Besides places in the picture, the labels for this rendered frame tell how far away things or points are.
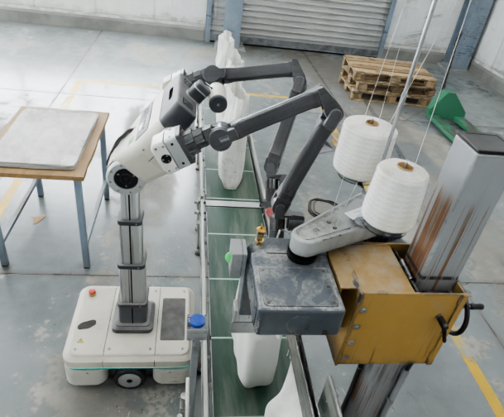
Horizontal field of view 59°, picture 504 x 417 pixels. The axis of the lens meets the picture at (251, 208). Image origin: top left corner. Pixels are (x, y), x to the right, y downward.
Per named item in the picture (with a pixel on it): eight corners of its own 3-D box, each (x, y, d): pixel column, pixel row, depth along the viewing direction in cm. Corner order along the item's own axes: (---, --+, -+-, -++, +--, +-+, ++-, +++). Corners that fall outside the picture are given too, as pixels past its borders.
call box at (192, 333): (186, 324, 177) (186, 313, 173) (206, 324, 178) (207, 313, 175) (185, 340, 170) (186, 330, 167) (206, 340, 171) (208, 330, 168)
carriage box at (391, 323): (317, 306, 160) (337, 237, 142) (405, 307, 165) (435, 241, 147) (334, 366, 139) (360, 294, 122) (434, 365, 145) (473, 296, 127)
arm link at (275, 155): (296, 81, 199) (295, 74, 188) (308, 85, 198) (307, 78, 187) (264, 173, 201) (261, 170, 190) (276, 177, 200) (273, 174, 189)
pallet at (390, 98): (338, 81, 717) (340, 72, 709) (408, 88, 733) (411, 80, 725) (350, 99, 650) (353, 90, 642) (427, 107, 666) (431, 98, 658)
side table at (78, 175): (36, 191, 370) (21, 105, 328) (113, 195, 379) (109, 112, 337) (-6, 270, 292) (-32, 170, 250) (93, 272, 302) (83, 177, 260)
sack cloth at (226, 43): (210, 97, 489) (215, 28, 449) (228, 98, 493) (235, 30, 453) (213, 114, 451) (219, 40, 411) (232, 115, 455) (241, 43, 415)
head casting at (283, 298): (236, 299, 152) (247, 230, 136) (306, 299, 156) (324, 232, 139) (243, 376, 128) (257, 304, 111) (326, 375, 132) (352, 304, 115)
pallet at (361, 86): (340, 72, 709) (342, 63, 701) (411, 79, 727) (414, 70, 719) (355, 91, 641) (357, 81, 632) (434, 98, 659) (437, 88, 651)
